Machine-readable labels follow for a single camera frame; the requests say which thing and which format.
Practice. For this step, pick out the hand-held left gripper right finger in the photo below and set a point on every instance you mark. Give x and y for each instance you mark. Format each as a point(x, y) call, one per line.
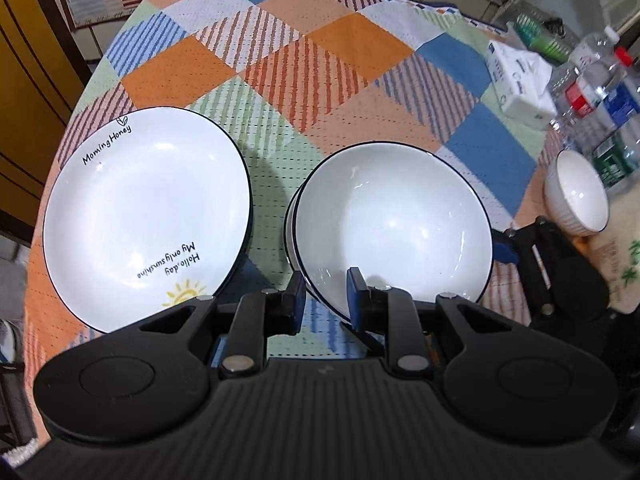
point(356, 300)

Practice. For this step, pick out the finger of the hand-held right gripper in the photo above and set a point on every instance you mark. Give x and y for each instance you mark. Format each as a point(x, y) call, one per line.
point(555, 270)

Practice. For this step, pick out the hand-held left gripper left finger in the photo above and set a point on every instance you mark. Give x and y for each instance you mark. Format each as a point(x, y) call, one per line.
point(301, 302)

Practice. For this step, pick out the white plate with black rim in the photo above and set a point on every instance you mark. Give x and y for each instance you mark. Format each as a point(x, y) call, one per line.
point(145, 215)

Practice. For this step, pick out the translucent rice bag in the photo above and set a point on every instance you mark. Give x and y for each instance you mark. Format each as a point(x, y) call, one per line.
point(620, 260)

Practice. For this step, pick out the red label water bottle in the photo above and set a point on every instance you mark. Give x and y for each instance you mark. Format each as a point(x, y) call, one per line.
point(585, 97)

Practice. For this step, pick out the blue label water bottle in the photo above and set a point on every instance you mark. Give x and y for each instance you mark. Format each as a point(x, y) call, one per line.
point(622, 102)

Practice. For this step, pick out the white tissue box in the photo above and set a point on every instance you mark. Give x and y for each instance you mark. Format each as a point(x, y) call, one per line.
point(520, 87)

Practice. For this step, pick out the clear bottle with white cap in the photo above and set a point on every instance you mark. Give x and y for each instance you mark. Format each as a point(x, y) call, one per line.
point(590, 52)

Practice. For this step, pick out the colourful checked tablecloth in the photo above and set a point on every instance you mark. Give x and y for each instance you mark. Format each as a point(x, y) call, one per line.
point(320, 75)

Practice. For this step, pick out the green plastic basket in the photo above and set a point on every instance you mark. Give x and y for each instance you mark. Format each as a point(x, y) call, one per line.
point(542, 40)

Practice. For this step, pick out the brown wooden chair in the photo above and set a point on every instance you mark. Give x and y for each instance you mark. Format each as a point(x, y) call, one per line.
point(30, 90)

